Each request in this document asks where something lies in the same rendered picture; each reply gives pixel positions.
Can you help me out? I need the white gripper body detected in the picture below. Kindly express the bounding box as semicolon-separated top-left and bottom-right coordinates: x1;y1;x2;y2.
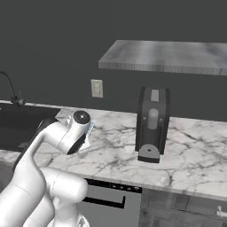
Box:
77;137;92;159

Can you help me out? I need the black sink basin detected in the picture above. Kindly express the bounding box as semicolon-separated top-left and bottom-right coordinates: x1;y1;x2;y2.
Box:
0;103;62;153

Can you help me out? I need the black coffee machine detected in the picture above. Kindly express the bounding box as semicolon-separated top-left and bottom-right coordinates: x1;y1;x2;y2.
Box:
135;86;171;164

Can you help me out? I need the grey dishwasher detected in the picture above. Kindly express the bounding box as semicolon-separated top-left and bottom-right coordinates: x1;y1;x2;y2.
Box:
77;177;144;227

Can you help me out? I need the black sink tap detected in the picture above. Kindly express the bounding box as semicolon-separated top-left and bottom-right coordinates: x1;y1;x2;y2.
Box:
0;70;27;107

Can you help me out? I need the dark wooden cupboard drawer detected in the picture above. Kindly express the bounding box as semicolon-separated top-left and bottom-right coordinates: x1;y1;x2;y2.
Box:
138;189;227;227

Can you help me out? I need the black dishwasher handle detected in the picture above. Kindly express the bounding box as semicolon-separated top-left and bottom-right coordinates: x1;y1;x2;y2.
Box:
82;194;127;209

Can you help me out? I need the white wall outlet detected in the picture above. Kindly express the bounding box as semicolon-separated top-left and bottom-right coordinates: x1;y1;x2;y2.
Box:
90;78;105;98

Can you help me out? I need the grey marble wall shelf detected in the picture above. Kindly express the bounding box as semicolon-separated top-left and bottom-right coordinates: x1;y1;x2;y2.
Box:
98;39;227;77

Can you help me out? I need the silver drawer handle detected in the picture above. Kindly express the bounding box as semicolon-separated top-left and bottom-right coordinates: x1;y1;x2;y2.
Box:
215;205;227;218

